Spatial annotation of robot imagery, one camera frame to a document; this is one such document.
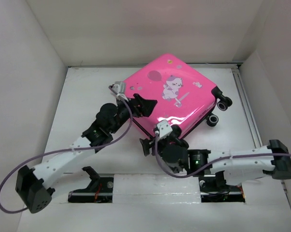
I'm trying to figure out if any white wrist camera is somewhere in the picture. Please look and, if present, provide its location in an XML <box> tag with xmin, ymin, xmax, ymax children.
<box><xmin>154</xmin><ymin>120</ymin><xmax>173</xmax><ymax>140</ymax></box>
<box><xmin>111</xmin><ymin>81</ymin><xmax>126</xmax><ymax>96</ymax></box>

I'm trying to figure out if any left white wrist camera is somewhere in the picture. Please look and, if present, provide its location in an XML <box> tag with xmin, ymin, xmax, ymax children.
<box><xmin>111</xmin><ymin>81</ymin><xmax>126</xmax><ymax>96</ymax></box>

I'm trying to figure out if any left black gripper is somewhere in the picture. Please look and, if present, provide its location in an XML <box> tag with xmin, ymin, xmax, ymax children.
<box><xmin>110</xmin><ymin>94</ymin><xmax>156</xmax><ymax>134</ymax></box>

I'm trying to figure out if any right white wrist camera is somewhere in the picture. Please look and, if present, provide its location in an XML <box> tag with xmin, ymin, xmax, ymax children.
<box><xmin>154</xmin><ymin>120</ymin><xmax>173</xmax><ymax>140</ymax></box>

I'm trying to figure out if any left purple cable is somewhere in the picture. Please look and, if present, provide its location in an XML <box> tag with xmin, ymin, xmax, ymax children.
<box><xmin>0</xmin><ymin>86</ymin><xmax>134</xmax><ymax>214</ymax></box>

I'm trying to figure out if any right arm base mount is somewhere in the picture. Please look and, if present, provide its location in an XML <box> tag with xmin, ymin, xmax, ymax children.
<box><xmin>199</xmin><ymin>176</ymin><xmax>246</xmax><ymax>203</ymax></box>

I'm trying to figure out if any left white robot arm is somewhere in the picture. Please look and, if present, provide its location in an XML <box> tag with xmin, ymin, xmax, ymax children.
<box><xmin>15</xmin><ymin>94</ymin><xmax>158</xmax><ymax>214</ymax></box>

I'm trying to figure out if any pink hard-shell suitcase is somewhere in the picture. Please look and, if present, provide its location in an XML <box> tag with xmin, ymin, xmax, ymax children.
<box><xmin>124</xmin><ymin>54</ymin><xmax>233</xmax><ymax>144</ymax></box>

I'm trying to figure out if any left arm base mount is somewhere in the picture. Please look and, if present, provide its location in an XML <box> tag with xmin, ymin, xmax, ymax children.
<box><xmin>68</xmin><ymin>166</ymin><xmax>114</xmax><ymax>203</ymax></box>

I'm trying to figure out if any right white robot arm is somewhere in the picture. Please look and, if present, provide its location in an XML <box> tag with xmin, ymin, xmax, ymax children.
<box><xmin>140</xmin><ymin>125</ymin><xmax>291</xmax><ymax>190</ymax></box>

